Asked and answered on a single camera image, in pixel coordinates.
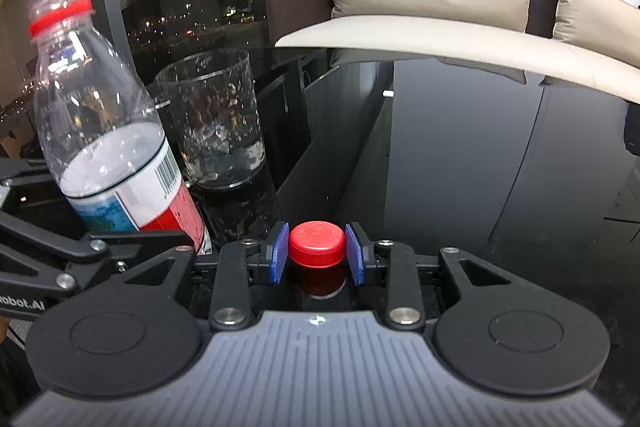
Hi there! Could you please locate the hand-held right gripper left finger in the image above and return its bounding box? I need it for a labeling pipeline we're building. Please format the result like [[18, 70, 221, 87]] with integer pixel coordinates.
[[117, 222, 291, 332]]

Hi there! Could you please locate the beige seat cushion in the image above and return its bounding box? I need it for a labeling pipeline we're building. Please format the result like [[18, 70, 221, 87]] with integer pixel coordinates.
[[274, 17, 640, 104]]

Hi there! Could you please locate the clear glass mug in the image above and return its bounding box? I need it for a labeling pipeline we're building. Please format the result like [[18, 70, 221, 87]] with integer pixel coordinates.
[[154, 48, 267, 191]]

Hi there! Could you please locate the brown sofa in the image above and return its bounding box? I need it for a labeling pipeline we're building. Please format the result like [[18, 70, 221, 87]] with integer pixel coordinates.
[[260, 0, 640, 102]]

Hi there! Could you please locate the red bottle cap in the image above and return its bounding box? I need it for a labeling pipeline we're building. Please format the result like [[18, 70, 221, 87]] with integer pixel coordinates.
[[288, 221, 347, 269]]

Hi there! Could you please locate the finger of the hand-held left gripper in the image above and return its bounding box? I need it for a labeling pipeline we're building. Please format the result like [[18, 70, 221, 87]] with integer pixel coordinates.
[[0, 209, 190, 290], [0, 158, 53, 188]]

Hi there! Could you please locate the small beige back cushion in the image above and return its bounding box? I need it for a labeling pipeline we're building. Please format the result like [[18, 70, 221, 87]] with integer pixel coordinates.
[[552, 0, 640, 60]]

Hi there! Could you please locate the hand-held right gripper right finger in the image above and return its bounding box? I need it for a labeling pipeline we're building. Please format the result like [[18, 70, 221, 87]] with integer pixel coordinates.
[[345, 222, 513, 333]]

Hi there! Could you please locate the clear plastic water bottle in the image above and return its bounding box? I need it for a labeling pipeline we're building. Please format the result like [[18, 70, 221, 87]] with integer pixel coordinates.
[[27, 0, 214, 256]]

